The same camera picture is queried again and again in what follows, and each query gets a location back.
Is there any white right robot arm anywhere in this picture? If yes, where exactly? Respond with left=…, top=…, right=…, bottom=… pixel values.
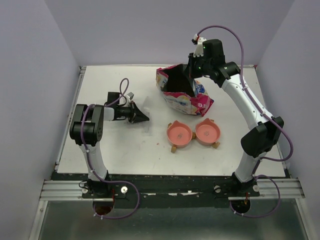
left=187, top=36, right=284, bottom=196

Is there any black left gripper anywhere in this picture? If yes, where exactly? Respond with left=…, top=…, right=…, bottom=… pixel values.
left=116, top=100, right=150, bottom=124

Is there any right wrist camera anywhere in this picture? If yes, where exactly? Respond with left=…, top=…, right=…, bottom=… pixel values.
left=191, top=34, right=207, bottom=58

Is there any pink right pet bowl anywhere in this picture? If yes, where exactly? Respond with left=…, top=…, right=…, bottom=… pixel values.
left=195, top=118, right=221, bottom=149

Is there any pink left pet bowl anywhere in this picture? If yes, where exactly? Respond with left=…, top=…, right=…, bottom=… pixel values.
left=166, top=120, right=193, bottom=148

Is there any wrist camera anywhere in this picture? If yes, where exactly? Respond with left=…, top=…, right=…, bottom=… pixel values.
left=191, top=34, right=207, bottom=58
left=125, top=92, right=135, bottom=103

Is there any pet food bag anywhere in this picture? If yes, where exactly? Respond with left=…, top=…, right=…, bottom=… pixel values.
left=155, top=64, right=214, bottom=117

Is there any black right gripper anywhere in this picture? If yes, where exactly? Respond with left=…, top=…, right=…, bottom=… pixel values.
left=182, top=52, right=212, bottom=79

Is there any clear plastic scoop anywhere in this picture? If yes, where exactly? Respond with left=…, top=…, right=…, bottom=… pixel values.
left=142, top=96, right=152, bottom=136

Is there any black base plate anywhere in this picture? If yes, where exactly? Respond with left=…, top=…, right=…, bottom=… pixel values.
left=51, top=174, right=261, bottom=210

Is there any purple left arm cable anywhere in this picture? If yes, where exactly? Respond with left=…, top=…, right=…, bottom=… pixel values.
left=81, top=78, right=140, bottom=221

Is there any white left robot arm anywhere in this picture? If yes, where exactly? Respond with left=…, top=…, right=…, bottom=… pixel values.
left=69, top=92, right=150, bottom=198

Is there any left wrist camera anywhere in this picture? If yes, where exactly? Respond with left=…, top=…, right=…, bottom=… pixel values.
left=125, top=92, right=135, bottom=103

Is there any pink pet bowl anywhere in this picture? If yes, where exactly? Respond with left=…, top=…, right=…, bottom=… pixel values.
left=166, top=120, right=193, bottom=148
left=195, top=118, right=221, bottom=149

